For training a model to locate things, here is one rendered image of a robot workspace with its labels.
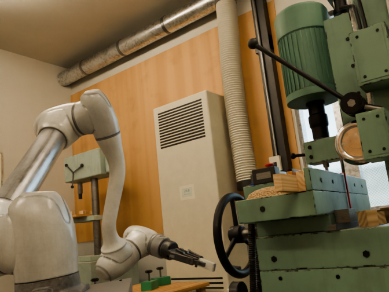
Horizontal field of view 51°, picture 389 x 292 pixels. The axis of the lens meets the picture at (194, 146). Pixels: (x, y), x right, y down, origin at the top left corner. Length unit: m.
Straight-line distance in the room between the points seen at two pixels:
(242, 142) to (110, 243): 1.42
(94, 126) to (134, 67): 2.33
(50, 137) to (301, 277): 0.95
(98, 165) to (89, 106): 1.79
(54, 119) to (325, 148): 0.95
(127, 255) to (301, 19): 1.05
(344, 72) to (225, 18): 1.91
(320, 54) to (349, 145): 0.32
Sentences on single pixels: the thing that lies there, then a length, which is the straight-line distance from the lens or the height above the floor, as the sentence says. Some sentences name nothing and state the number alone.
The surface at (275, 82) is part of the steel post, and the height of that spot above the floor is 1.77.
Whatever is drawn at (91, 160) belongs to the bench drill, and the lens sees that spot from 3.38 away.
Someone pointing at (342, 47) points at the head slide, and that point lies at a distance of 1.30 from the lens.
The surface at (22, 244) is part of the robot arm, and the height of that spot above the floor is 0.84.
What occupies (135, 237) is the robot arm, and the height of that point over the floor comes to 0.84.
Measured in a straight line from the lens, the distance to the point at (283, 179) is 0.94.
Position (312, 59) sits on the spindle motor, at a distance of 1.31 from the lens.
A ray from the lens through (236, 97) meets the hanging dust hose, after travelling 2.84.
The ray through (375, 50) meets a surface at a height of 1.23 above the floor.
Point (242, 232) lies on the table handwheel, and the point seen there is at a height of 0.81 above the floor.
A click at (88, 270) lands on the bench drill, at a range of 3.15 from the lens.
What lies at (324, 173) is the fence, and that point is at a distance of 1.12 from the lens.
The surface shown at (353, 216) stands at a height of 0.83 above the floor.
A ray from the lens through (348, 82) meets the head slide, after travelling 1.26.
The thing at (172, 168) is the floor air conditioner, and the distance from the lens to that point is 2.94.
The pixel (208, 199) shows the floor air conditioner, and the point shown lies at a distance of 2.73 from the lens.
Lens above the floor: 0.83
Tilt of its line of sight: 12 degrees up
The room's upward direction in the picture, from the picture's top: 6 degrees counter-clockwise
